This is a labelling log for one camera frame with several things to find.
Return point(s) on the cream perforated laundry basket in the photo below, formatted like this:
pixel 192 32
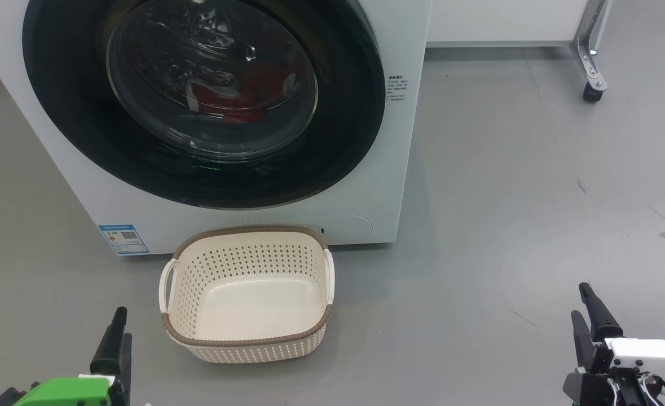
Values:
pixel 253 304

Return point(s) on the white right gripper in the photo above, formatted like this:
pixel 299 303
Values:
pixel 648 355

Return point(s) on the white partition panel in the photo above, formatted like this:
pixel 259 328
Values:
pixel 501 20

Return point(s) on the metal partition leg bracket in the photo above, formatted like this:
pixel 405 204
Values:
pixel 589 56

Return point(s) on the red and white garment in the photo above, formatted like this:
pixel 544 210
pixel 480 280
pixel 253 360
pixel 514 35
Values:
pixel 259 84

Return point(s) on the washing machine glass door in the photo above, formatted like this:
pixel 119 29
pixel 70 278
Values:
pixel 67 107

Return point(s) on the black caster wheel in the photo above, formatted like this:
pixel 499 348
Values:
pixel 592 94

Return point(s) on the printed text warning sticker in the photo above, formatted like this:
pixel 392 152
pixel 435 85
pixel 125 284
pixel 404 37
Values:
pixel 397 91

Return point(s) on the blue energy label sticker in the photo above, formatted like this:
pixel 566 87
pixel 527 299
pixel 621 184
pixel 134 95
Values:
pixel 123 239

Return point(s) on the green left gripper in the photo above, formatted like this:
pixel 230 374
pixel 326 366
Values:
pixel 73 392

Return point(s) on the white front-load washing machine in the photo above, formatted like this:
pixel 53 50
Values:
pixel 253 217

